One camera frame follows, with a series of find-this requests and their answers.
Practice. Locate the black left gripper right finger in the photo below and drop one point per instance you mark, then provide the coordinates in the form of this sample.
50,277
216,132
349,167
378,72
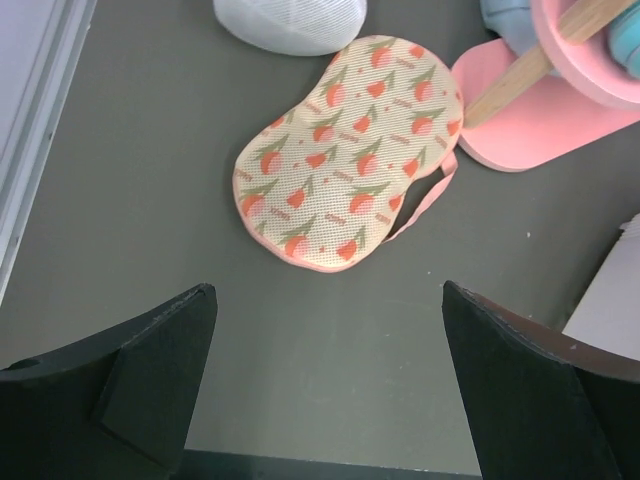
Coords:
540,404

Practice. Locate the white plastic bin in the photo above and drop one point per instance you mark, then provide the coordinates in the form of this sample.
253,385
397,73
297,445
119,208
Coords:
607,316

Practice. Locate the pink wooden shelf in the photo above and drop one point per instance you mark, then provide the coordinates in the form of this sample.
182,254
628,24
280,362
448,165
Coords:
563,93

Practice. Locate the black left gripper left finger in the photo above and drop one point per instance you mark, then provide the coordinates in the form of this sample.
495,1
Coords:
115,405

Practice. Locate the teal headphones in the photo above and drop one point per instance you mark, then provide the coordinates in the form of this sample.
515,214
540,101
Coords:
512,21

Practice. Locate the floral mesh laundry bag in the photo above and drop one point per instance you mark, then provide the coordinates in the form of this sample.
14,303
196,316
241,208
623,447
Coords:
323,185

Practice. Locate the aluminium frame post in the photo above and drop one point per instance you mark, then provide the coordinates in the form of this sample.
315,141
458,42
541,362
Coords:
41,42

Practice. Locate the white mesh cylinder bag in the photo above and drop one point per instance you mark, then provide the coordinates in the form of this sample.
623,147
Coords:
293,27

